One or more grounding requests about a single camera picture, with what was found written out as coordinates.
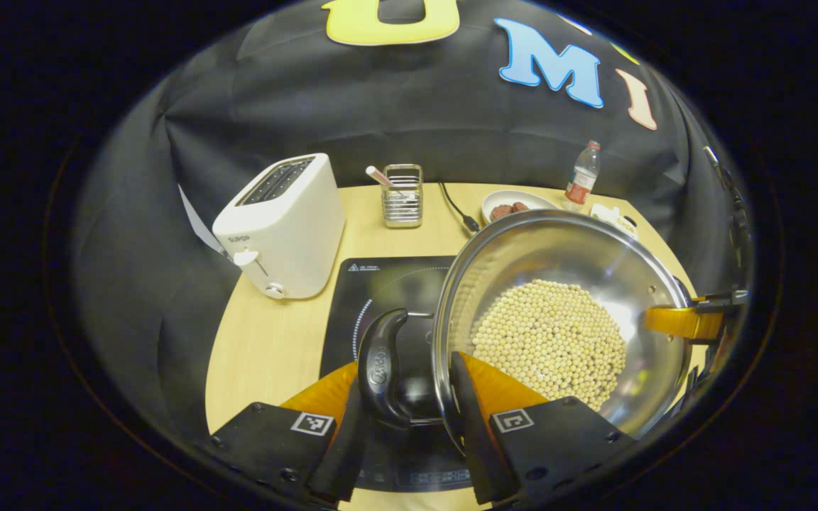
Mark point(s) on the pile of soybeans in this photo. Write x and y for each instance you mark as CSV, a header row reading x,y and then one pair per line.
x,y
551,341

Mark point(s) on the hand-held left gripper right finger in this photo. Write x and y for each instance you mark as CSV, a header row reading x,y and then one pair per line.
x,y
476,440

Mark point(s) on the stainless steel pot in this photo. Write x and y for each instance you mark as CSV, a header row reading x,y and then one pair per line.
x,y
522,248

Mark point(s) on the white divided dish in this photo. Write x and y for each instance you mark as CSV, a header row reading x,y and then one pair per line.
x,y
611,216

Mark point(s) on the pink stick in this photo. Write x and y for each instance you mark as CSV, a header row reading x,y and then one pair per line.
x,y
379,174

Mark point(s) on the white round plate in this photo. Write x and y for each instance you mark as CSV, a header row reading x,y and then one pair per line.
x,y
533,199

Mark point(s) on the brown meat piece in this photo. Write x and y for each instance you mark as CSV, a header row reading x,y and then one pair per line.
x,y
520,207
501,212

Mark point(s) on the white toaster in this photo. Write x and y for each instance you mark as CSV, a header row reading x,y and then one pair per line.
x,y
288,227

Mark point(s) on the black backdrop cloth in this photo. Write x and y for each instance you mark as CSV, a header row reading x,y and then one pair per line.
x,y
309,106

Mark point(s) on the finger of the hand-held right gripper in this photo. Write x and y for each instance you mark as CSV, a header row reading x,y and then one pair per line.
x,y
686,323

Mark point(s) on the black induction cooktop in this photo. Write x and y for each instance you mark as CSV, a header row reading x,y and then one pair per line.
x,y
373,284

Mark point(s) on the clear plastic water bottle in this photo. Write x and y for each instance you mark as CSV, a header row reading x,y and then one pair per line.
x,y
581,181

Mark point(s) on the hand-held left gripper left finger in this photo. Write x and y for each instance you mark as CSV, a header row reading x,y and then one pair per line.
x,y
341,454

